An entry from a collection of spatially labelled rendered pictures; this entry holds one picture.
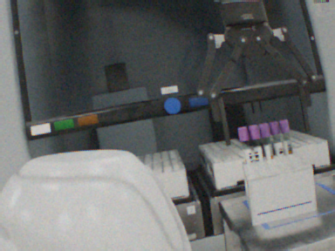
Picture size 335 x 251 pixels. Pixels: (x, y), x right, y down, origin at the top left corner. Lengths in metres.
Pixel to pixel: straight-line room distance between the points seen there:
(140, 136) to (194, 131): 0.21
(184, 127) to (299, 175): 1.39
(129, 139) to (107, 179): 1.71
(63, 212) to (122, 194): 0.05
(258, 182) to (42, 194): 0.54
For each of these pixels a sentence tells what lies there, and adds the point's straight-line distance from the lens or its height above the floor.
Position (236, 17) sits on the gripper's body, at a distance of 1.42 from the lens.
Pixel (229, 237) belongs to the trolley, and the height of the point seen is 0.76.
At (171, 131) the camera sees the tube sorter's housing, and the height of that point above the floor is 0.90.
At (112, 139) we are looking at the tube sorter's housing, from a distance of 2.49.
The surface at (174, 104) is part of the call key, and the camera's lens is 1.85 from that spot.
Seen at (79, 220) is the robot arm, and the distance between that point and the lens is 0.76.
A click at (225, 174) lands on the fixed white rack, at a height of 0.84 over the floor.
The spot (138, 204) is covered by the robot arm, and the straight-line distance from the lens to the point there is 0.78.
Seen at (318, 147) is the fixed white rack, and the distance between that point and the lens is 1.86.
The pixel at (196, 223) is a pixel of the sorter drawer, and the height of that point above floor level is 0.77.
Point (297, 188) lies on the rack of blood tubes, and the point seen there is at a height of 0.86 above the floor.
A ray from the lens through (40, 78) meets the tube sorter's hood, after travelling 1.88.
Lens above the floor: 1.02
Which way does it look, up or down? 3 degrees down
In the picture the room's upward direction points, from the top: 10 degrees counter-clockwise
